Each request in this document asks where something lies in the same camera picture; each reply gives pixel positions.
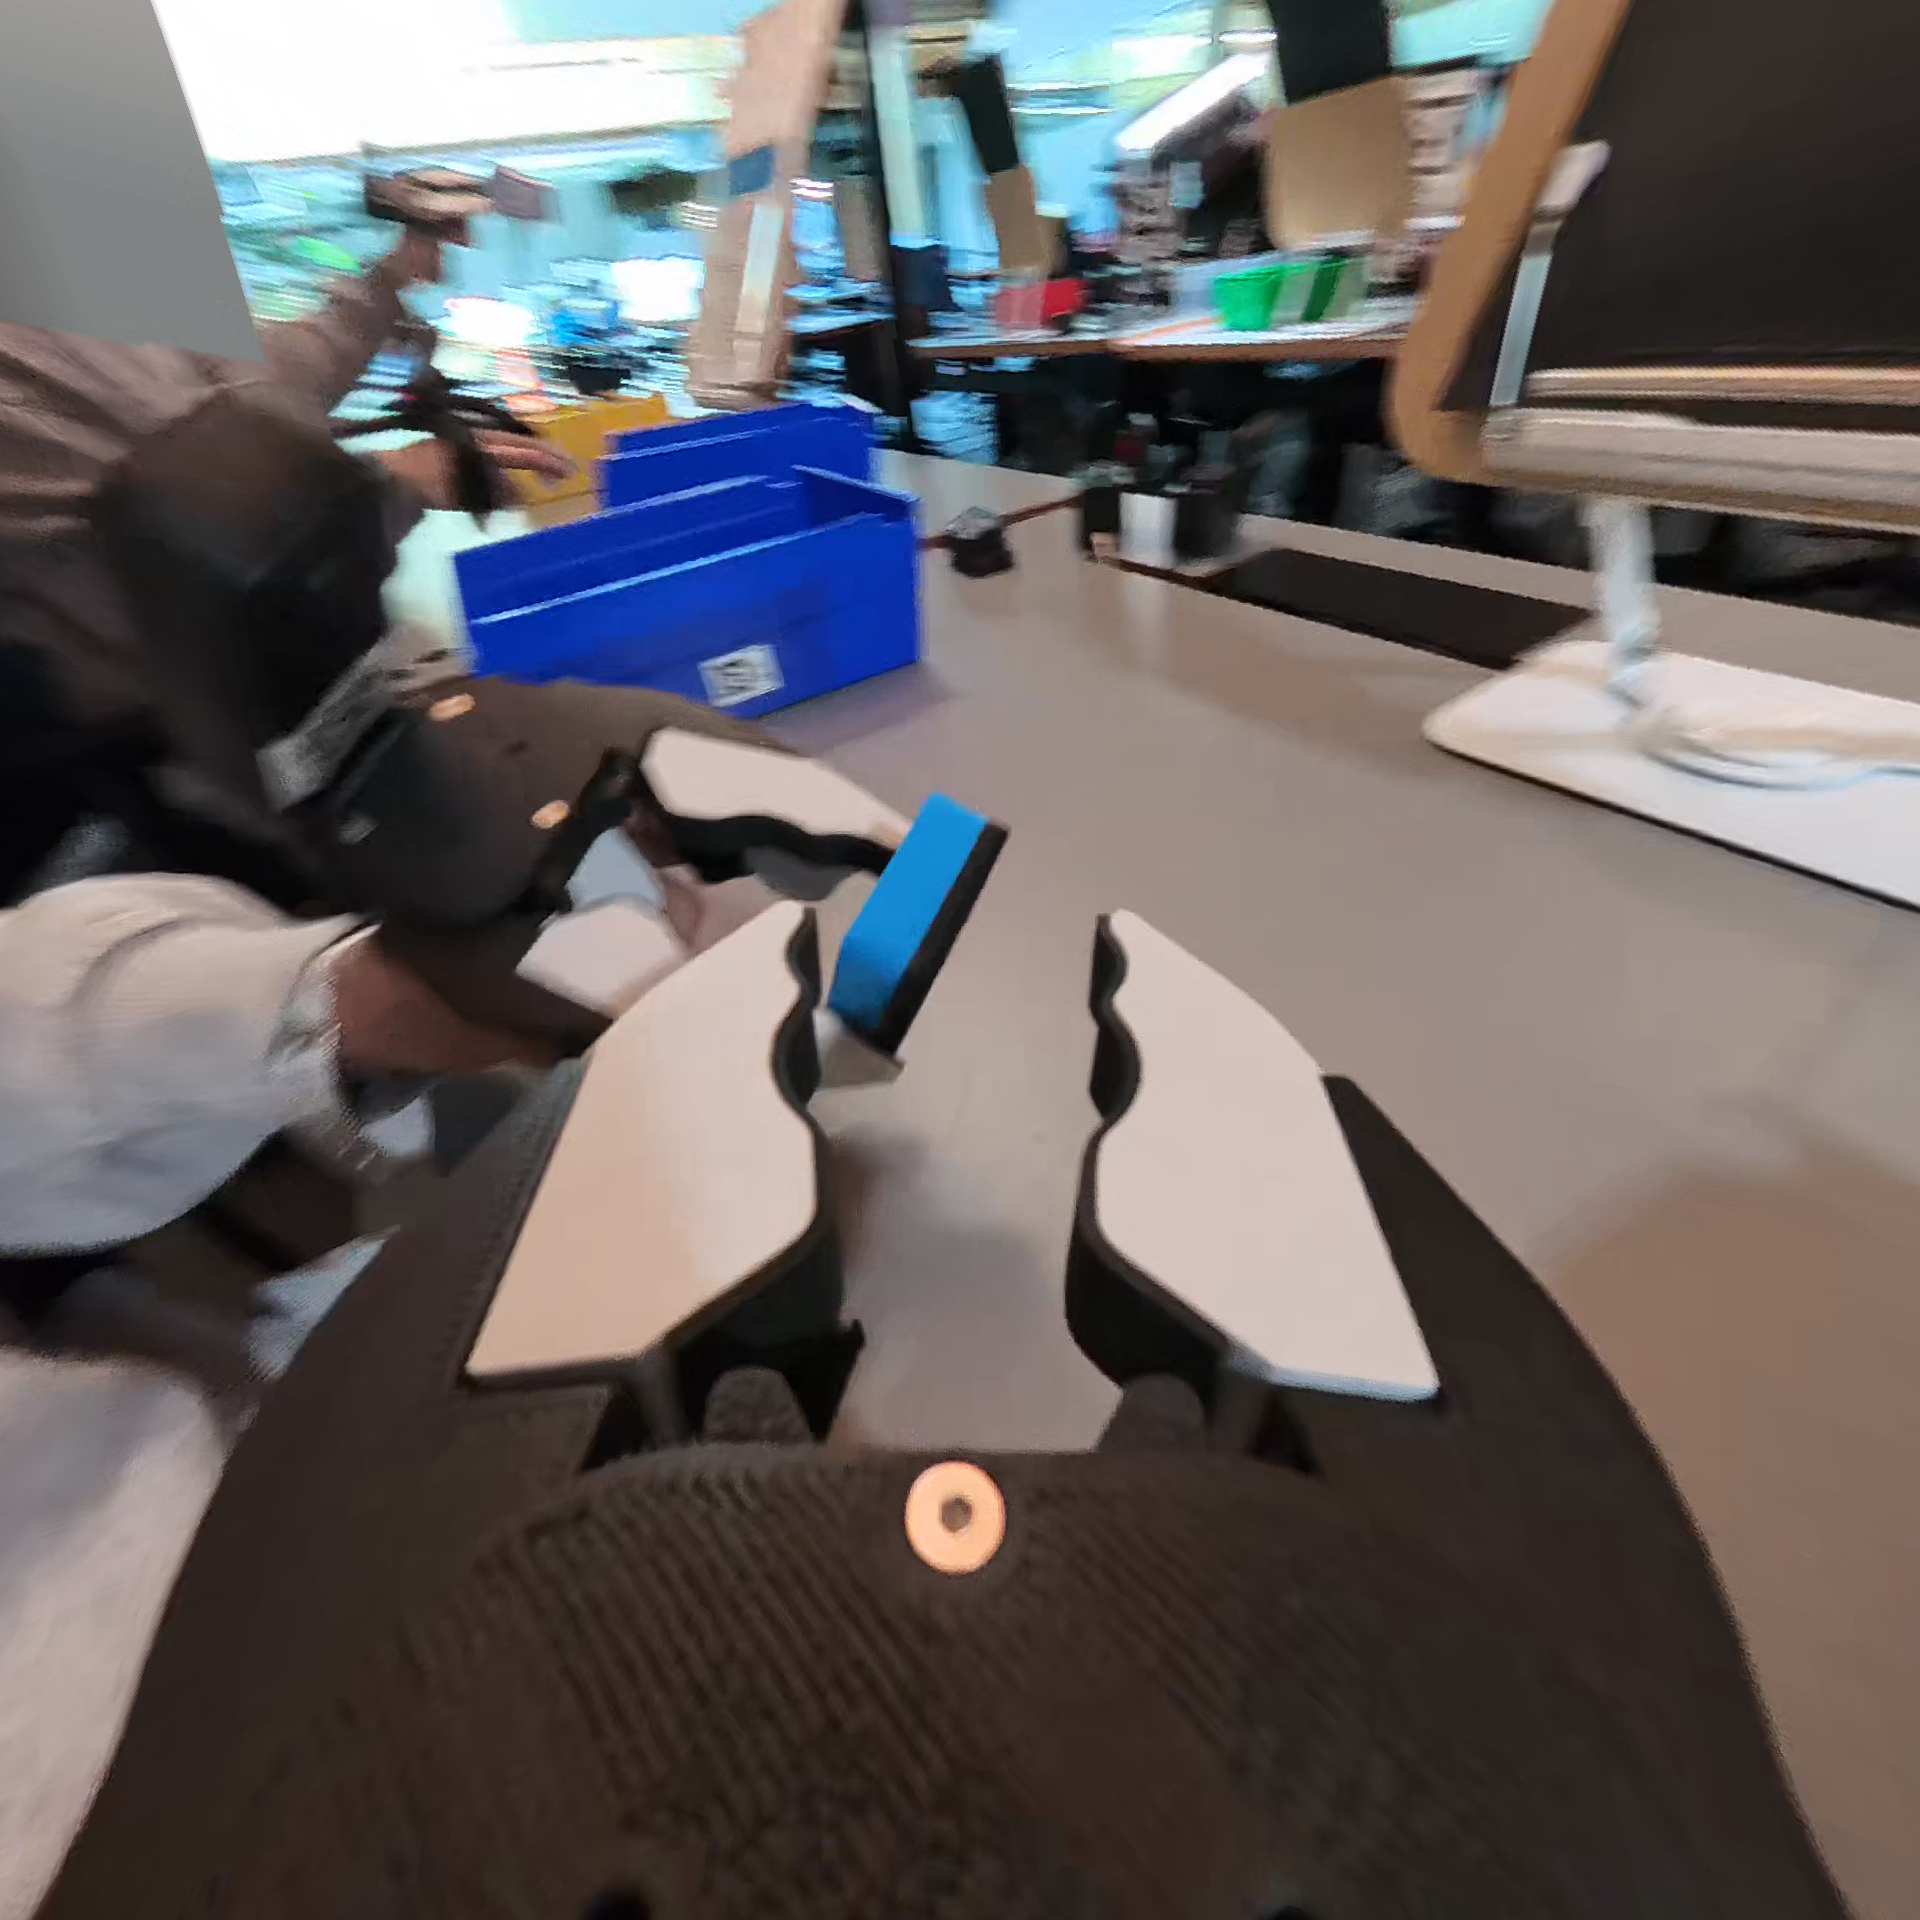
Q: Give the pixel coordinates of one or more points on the small black adapter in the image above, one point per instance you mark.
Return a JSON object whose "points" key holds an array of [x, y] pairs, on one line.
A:
{"points": [[978, 545]]}

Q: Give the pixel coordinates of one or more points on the black board with cardboard backing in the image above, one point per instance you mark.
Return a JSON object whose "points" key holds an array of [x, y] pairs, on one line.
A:
{"points": [[1740, 194]]}

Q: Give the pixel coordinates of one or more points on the person's clothed body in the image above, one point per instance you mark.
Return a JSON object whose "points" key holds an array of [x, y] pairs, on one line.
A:
{"points": [[106, 1501]]}

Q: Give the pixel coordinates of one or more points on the black metal pole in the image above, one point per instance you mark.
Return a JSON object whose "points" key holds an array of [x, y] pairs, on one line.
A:
{"points": [[887, 194]]}

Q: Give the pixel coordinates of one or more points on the person's left hand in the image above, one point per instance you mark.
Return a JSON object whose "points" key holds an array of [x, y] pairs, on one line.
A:
{"points": [[451, 1006]]}

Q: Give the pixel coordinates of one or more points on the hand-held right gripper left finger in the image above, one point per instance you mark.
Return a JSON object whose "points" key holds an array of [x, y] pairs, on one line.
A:
{"points": [[658, 1186]]}

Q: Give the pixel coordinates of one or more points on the grey desk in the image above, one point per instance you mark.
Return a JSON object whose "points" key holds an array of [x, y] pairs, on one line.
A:
{"points": [[1275, 931]]}

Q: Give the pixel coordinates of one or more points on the printed cardboard sign board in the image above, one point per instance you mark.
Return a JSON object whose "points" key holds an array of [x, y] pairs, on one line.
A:
{"points": [[764, 178]]}

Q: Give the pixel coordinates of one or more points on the blue plastic bin with tag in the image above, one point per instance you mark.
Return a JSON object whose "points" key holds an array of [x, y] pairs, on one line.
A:
{"points": [[675, 600]]}

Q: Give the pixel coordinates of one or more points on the black battery charger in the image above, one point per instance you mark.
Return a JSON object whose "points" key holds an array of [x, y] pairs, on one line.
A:
{"points": [[1102, 510], [1202, 513]]}

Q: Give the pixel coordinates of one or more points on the plain blue plastic bin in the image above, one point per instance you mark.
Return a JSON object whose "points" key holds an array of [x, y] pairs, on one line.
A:
{"points": [[749, 441]]}

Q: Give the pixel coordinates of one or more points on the person's left forearm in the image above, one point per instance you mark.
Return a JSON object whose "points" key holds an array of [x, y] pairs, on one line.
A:
{"points": [[164, 1053]]}

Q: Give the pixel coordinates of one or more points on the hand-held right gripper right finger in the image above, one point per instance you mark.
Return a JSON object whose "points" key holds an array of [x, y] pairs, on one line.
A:
{"points": [[1245, 1186]]}

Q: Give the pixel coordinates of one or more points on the long wooden table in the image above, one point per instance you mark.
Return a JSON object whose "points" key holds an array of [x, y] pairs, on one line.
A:
{"points": [[1200, 339]]}

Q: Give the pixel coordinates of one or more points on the blue and black eraser block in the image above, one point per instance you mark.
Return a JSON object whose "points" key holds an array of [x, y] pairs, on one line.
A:
{"points": [[905, 931]]}

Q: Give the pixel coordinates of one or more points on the green plastic bin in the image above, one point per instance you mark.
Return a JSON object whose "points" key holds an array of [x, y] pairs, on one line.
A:
{"points": [[1275, 293]]}

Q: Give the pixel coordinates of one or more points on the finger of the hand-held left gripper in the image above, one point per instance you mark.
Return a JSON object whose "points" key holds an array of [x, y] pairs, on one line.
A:
{"points": [[599, 961], [764, 796]]}

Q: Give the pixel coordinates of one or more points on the red plastic bin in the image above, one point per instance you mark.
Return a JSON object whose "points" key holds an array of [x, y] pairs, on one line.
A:
{"points": [[1035, 305]]}

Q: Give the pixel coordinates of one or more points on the yellow plastic bin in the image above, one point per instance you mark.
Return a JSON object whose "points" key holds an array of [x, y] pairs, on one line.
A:
{"points": [[578, 441]]}

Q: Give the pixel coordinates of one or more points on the black board on white stand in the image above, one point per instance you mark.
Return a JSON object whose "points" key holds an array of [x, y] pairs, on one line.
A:
{"points": [[1678, 750]]}

